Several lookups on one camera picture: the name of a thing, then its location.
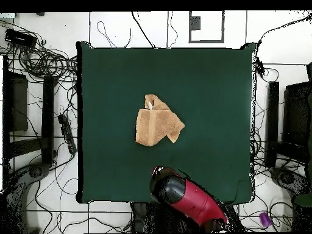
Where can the dark flat panel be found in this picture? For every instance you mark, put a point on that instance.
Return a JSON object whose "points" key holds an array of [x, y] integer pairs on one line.
{"points": [[296, 114], [19, 102]]}

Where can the black rectangular device box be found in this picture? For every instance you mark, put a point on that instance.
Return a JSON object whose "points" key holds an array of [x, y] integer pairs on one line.
{"points": [[20, 38]]}

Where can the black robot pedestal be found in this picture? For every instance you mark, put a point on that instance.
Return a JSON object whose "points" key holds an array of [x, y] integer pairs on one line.
{"points": [[140, 217]]}

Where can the dark grey stand foot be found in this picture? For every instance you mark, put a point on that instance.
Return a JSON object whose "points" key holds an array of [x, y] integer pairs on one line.
{"points": [[287, 179], [37, 170]]}

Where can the purple plastic object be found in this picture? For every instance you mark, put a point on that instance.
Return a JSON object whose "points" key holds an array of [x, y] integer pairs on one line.
{"points": [[265, 219]]}

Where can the dark green table cloth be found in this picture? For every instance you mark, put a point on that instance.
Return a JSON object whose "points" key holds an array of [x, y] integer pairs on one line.
{"points": [[109, 85]]}

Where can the black upright stand post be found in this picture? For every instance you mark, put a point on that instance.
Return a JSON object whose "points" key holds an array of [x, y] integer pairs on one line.
{"points": [[272, 121], [48, 117]]}

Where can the black power strip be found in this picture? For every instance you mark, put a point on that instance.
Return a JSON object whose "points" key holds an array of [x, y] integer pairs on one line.
{"points": [[67, 134]]}

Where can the orange terry towel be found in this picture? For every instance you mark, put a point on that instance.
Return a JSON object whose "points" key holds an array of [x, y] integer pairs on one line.
{"points": [[156, 126]]}

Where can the grey square floor frame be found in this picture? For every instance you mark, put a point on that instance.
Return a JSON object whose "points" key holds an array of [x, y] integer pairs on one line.
{"points": [[222, 26]]}

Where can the small dark grey plate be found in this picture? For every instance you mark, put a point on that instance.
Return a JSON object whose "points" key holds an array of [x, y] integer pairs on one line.
{"points": [[195, 22]]}

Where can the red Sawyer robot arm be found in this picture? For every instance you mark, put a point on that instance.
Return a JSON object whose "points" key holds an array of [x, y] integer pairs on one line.
{"points": [[195, 199]]}

